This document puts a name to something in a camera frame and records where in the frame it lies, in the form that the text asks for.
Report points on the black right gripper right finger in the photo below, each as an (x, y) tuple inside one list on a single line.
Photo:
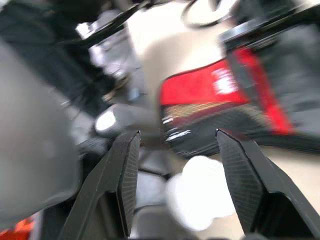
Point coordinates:
[(252, 180)]

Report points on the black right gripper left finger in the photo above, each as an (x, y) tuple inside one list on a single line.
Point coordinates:
[(110, 190)]

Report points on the white plush zipper charm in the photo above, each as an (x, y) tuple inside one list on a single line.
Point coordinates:
[(195, 195)]

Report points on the red black paddle case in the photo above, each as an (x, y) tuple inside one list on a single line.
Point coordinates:
[(195, 90)]

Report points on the silver robot body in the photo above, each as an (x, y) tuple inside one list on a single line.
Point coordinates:
[(30, 125)]

